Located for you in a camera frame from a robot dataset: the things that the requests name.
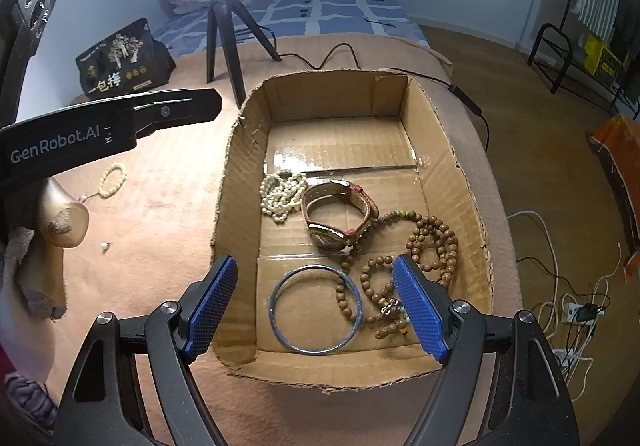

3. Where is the dark thin bangle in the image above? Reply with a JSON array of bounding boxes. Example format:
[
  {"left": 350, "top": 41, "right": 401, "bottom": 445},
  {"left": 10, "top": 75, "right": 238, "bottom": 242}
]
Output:
[{"left": 267, "top": 264, "right": 364, "bottom": 356}]

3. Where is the brown wooden bead mala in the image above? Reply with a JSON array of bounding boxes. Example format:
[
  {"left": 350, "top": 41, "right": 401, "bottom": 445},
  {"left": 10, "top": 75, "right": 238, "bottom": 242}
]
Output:
[{"left": 333, "top": 210, "right": 460, "bottom": 343}]

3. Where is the cream bead bracelet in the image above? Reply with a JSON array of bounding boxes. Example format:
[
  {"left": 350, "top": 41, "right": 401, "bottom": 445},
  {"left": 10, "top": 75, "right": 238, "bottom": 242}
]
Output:
[{"left": 96, "top": 163, "right": 126, "bottom": 200}]

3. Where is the red strap wristwatch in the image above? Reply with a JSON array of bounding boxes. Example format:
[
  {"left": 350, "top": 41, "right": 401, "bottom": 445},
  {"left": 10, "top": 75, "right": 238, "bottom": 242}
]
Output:
[{"left": 300, "top": 179, "right": 380, "bottom": 253}]

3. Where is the small pearl bead bracelet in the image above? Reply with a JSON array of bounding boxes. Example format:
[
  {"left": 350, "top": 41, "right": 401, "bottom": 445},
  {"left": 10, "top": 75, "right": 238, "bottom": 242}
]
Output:
[{"left": 258, "top": 169, "right": 309, "bottom": 225}]

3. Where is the gloved left hand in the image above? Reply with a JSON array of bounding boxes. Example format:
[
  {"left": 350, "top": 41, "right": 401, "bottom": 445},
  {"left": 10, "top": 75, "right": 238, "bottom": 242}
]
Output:
[{"left": 1, "top": 178, "right": 89, "bottom": 321}]

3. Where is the black printed package bag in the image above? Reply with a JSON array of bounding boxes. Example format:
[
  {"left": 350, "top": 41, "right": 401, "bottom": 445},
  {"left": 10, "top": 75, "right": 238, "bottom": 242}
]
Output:
[{"left": 75, "top": 18, "right": 177, "bottom": 100}]

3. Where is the black tripod stand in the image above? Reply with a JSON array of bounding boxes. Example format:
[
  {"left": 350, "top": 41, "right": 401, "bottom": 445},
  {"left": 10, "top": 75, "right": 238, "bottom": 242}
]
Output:
[{"left": 206, "top": 0, "right": 282, "bottom": 108}]

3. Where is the orange cloth covered box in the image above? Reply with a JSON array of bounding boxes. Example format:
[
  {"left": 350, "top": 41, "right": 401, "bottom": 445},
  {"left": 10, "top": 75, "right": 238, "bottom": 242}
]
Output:
[{"left": 586, "top": 113, "right": 639, "bottom": 277}]

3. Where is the open cardboard box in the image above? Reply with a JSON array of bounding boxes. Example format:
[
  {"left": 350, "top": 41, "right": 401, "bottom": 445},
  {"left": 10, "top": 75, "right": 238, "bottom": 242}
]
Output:
[{"left": 209, "top": 67, "right": 497, "bottom": 394}]

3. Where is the blue checkered bed sheet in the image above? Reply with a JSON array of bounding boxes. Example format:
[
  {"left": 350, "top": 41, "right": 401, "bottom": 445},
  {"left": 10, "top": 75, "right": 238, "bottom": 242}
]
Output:
[{"left": 153, "top": 0, "right": 430, "bottom": 57}]

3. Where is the yellow box on rack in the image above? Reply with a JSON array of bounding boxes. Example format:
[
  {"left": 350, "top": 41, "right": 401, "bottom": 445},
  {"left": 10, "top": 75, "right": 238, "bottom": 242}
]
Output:
[{"left": 584, "top": 34, "right": 623, "bottom": 87}]

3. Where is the black clothes rack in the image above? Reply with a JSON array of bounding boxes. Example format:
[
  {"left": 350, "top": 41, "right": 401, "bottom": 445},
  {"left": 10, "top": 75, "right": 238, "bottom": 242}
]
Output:
[{"left": 528, "top": 0, "right": 639, "bottom": 120}]

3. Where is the white power strip with cables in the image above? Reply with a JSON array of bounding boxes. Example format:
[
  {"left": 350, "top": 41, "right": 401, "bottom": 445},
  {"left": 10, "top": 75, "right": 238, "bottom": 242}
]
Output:
[{"left": 506, "top": 209, "right": 626, "bottom": 402}]

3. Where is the black ring light cable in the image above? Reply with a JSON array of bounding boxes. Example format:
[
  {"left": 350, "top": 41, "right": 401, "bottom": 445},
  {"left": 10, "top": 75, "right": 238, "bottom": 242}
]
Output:
[{"left": 234, "top": 14, "right": 493, "bottom": 153}]

